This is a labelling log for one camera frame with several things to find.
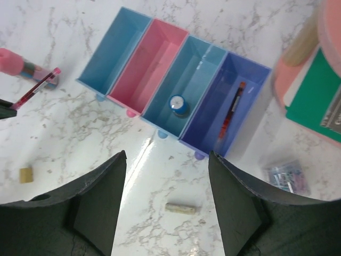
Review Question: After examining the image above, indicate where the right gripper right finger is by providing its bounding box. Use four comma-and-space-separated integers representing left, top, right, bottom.
208, 152, 340, 255

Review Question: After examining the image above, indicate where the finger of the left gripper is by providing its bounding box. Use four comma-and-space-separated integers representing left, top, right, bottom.
0, 99, 17, 119

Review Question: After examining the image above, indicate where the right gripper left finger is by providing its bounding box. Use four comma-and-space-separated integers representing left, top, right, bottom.
1, 150, 127, 255

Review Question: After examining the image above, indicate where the clear paperclip box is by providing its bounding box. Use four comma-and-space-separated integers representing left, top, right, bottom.
263, 159, 311, 196

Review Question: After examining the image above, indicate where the red pen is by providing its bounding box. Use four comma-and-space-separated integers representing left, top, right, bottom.
217, 82, 246, 145
10, 68, 61, 110

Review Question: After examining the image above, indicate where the light blue drawer bin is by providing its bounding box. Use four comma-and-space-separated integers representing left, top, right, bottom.
77, 7, 152, 101

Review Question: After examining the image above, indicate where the purple drawer bin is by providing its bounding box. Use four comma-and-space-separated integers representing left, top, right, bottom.
180, 52, 272, 160

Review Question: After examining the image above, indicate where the blue cap stamp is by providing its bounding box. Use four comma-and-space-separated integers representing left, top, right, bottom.
169, 95, 190, 118

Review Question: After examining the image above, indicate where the pink drawer bin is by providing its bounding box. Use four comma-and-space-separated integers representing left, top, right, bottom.
108, 19, 189, 117

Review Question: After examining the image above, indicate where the cyan drawer bin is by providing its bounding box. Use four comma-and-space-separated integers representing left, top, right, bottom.
142, 36, 227, 139

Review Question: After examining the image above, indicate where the pink cap bottle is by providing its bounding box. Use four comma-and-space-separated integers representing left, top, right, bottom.
1, 48, 50, 82

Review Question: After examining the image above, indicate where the yellow eraser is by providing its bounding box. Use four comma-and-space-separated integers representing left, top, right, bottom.
19, 167, 34, 184

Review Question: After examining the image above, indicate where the white chalk stick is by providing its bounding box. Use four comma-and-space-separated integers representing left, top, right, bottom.
165, 203, 197, 215

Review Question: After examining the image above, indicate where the green folder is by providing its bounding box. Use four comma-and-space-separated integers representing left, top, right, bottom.
286, 50, 340, 142

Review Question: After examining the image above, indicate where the dark setup guide booklet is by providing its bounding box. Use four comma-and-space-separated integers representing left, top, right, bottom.
320, 86, 341, 134

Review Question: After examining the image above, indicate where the pink three tier shelf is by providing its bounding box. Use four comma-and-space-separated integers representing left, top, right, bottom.
273, 1, 340, 146

